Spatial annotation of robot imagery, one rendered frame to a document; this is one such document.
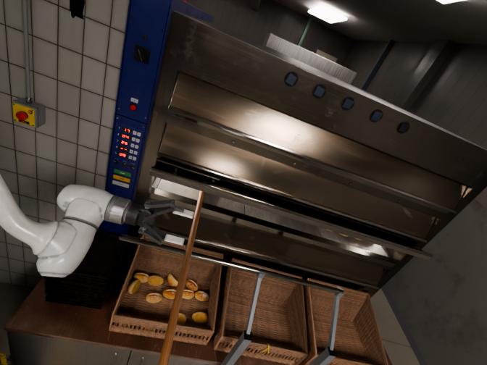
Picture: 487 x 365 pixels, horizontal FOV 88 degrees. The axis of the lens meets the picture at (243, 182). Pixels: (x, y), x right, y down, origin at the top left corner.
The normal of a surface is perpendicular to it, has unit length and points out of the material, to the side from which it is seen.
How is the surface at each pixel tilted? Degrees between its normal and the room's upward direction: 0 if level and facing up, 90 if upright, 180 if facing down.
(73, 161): 90
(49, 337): 90
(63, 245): 42
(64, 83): 90
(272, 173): 70
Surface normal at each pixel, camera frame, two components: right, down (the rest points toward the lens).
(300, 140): 0.14, 0.22
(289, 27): -0.04, 0.50
